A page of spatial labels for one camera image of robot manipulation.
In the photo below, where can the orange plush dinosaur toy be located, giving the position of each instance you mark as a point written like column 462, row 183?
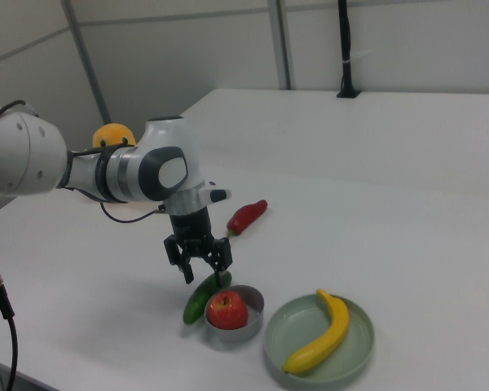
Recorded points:
column 112, row 134

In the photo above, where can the pale green plate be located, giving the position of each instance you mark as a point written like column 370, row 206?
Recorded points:
column 305, row 322

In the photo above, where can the black camera stand pole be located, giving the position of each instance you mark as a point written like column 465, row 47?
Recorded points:
column 345, row 49

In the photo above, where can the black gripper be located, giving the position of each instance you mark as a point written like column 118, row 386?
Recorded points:
column 189, row 228

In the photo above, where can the yellow toy banana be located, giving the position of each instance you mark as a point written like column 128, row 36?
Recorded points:
column 330, row 338

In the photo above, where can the green toy cucumber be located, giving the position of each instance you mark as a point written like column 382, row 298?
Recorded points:
column 195, row 303

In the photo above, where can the red toy apple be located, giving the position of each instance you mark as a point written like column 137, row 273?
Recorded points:
column 228, row 311

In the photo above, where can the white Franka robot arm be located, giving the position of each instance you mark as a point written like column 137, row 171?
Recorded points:
column 24, row 155

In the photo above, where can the grey metal bowl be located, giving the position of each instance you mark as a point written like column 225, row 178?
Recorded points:
column 255, row 313

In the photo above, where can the red toy chili pepper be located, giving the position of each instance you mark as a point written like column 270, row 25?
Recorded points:
column 246, row 216

